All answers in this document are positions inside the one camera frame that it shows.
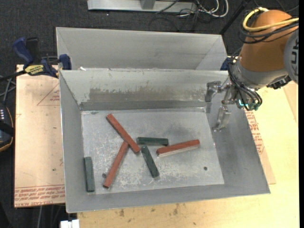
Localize pale grey metal gripper finger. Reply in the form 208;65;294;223
212;104;232;133
205;80;222;103

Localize brown cardboard board, red print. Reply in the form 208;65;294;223
14;64;277;209

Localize black cylinder on white bracket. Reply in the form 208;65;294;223
266;75;292;90

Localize red-brown flat block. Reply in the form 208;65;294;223
155;139;201;158
105;113;142;154
102;141;130;189

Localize grey metal bin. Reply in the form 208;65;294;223
56;27;271;214

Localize dark green flat block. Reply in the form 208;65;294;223
140;145;161;179
136;136;170;147
83;156;96;193

